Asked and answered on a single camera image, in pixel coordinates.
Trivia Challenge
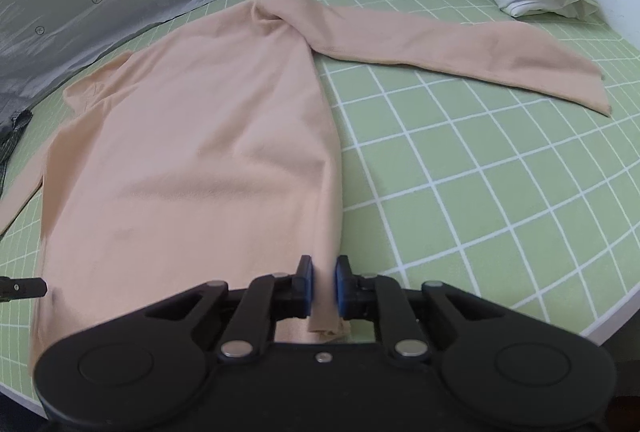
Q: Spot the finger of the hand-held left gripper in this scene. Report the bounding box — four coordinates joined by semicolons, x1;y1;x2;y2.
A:
0;277;49;301

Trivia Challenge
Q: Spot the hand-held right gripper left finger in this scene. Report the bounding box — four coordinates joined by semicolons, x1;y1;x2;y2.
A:
143;255;316;360

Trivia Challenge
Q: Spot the beige long-sleeve shirt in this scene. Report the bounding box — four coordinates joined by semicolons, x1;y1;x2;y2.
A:
0;0;612;364

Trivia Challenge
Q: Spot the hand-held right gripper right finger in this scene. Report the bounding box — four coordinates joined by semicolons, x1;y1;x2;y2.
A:
334;255;507;360

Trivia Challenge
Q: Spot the dark patterned cloth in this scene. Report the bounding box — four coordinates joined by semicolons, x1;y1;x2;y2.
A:
0;109;34;199

